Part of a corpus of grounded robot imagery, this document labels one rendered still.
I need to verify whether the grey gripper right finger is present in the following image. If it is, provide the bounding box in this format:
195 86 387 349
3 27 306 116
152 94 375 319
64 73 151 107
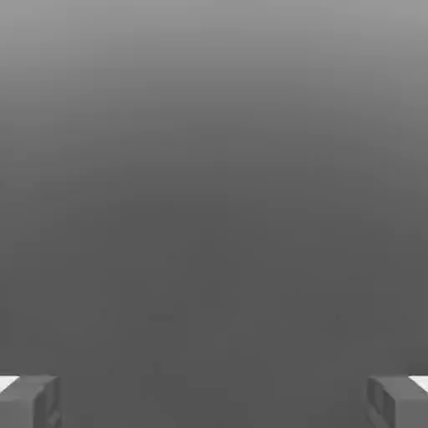
366 374 428 428

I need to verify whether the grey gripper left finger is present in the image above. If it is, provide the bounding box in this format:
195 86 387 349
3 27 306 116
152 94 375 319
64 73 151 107
0 374 63 428

